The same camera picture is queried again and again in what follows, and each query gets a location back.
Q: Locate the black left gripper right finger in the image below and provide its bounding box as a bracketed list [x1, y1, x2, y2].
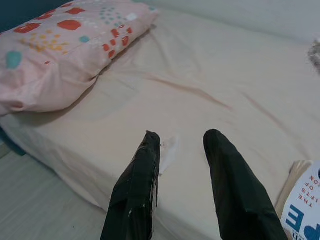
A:
[203, 128, 289, 240]

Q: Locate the pink patterned pillow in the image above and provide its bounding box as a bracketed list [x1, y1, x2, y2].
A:
[0, 0, 160, 117]

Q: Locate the white book blue lettering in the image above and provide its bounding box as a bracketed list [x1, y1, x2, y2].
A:
[274, 159, 320, 240]

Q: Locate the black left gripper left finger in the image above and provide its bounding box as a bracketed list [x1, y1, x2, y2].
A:
[99, 130, 161, 240]

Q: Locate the crumpled white tissue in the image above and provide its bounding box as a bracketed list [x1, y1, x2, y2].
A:
[159, 135, 180, 177]

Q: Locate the beige sheeted mattress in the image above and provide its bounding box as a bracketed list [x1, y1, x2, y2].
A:
[0, 8, 320, 240]

